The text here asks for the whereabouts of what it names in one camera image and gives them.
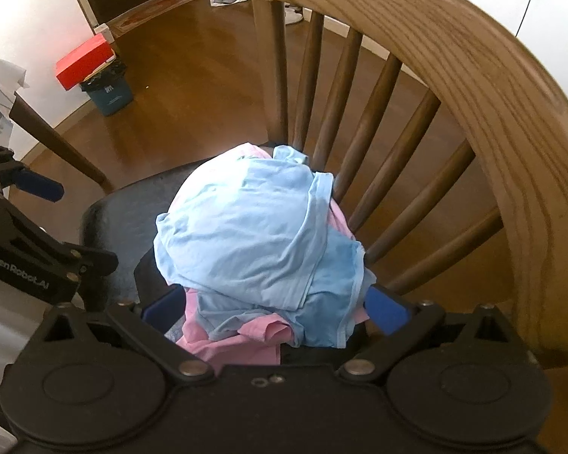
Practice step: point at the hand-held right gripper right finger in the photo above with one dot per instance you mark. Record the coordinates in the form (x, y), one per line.
(388, 311)

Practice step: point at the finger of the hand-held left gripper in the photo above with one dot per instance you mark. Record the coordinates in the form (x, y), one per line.
(83, 262)
(40, 187)

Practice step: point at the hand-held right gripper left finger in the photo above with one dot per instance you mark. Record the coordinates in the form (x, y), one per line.
(163, 306)

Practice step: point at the pink garment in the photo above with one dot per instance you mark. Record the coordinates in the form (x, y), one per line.
(236, 347)

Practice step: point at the light blue printed t-shirt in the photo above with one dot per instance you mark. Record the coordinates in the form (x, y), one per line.
(246, 227)

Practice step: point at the dark wooden table leg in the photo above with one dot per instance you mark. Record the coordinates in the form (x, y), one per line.
(57, 144)

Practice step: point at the white plastic bag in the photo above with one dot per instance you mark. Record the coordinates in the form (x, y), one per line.
(2, 80)

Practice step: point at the teal trash bin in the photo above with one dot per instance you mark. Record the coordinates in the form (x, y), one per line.
(111, 97)

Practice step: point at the black bin liner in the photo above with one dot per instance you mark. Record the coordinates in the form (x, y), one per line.
(94, 81)

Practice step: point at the red box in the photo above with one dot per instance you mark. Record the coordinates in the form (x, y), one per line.
(83, 61)

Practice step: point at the reddish brown door mat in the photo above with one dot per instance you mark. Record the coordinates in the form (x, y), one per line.
(146, 12)

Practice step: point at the wooden spindle-back chair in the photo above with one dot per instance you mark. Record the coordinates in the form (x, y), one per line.
(478, 56)

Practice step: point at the white shoe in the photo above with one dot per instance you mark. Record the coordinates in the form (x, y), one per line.
(293, 16)

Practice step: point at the white cabinet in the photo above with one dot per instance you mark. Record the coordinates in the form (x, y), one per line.
(549, 14)

